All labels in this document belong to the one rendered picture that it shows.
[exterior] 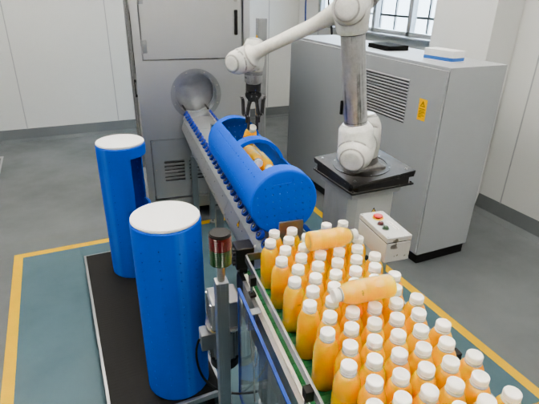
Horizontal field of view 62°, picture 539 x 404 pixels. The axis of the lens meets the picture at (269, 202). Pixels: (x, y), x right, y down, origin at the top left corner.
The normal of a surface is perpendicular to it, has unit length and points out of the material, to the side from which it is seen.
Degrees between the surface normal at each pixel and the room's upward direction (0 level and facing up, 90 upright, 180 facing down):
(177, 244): 90
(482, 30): 90
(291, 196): 90
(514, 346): 0
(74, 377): 0
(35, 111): 90
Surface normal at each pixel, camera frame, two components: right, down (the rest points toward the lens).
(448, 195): 0.41, 0.40
